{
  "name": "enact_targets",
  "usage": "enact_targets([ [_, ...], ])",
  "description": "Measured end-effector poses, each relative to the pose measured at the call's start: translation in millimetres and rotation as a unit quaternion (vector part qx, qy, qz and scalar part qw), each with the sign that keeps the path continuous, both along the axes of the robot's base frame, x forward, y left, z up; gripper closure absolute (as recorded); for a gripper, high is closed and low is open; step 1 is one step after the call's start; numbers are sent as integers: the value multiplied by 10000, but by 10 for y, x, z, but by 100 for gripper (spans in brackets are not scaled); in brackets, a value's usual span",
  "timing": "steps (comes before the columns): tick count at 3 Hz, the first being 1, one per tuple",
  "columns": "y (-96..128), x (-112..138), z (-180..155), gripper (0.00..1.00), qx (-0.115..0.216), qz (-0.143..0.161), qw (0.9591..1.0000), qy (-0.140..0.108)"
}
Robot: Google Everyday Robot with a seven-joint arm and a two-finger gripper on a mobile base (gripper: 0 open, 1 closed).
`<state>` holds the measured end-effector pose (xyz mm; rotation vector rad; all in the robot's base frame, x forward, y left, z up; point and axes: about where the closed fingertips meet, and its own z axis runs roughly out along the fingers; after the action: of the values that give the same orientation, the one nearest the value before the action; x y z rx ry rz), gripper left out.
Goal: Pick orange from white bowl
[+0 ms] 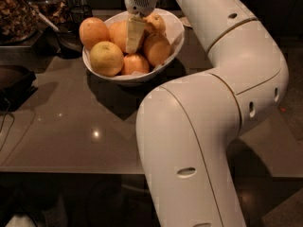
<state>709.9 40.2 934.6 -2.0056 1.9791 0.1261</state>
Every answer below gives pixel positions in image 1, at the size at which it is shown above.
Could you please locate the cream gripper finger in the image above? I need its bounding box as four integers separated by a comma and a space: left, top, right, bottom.
126, 14, 146, 53

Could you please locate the large orange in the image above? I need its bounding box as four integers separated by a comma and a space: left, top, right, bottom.
108, 21, 127, 53

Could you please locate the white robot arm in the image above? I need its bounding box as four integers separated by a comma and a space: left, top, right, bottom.
136, 0, 289, 227

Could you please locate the orange at bowl back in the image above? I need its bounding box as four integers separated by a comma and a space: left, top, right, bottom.
144, 12, 166, 36

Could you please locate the orange at bowl right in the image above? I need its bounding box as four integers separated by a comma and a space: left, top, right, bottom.
143, 33, 170, 67

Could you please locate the small front centre orange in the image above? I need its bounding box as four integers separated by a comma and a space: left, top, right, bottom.
121, 54, 150, 75

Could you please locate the white ceramic bowl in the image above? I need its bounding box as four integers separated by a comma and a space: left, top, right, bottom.
82, 9, 185, 86

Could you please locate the yellowish front left orange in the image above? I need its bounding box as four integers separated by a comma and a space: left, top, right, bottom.
89, 41, 124, 77

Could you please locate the orange at bowl left rim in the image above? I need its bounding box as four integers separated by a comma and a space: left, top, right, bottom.
79, 17, 110, 49

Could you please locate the crumpled paper napkin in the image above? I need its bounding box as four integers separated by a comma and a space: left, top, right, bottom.
180, 17, 191, 28

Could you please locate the large glass jar of nuts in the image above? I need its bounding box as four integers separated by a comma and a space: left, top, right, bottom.
0, 0, 38, 45

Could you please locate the black device at left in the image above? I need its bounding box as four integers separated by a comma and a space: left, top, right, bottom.
0, 65, 36, 112

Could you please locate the black wire mesh cup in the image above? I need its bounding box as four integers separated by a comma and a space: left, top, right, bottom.
70, 5, 92, 25

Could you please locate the white scoop handle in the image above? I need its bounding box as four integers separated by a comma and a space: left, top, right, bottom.
33, 9, 60, 32

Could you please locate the black cable at left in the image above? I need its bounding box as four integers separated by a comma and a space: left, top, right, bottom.
0, 97, 16, 152

